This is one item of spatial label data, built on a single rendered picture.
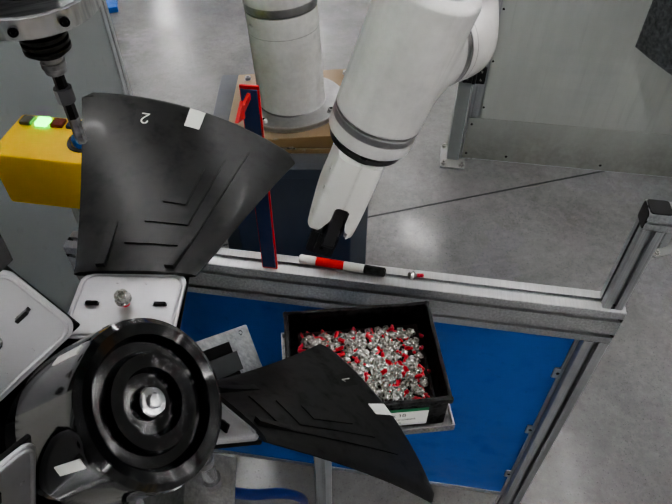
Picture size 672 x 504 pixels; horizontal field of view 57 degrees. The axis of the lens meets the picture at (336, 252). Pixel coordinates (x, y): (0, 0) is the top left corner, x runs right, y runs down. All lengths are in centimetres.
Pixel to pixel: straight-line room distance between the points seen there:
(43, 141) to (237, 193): 42
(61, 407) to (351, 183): 32
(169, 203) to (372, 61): 22
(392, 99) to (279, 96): 57
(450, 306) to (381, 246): 124
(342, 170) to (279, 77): 51
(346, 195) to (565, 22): 181
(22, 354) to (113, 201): 19
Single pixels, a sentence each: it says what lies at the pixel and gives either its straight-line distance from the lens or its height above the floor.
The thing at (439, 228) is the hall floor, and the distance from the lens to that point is 231.
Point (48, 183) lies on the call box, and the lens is 96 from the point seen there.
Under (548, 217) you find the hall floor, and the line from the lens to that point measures 245.
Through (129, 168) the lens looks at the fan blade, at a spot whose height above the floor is 122.
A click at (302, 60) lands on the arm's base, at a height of 107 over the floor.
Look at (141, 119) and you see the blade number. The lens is 68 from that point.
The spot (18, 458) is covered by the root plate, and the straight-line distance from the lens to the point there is 43.
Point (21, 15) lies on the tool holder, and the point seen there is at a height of 146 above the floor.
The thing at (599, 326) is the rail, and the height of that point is 82.
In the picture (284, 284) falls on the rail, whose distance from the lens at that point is 100.
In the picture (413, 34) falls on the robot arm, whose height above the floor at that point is 137.
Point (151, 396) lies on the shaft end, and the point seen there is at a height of 123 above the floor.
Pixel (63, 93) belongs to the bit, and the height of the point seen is 140.
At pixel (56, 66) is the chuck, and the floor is 142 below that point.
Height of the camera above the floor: 160
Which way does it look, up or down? 47 degrees down
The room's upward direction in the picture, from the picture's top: straight up
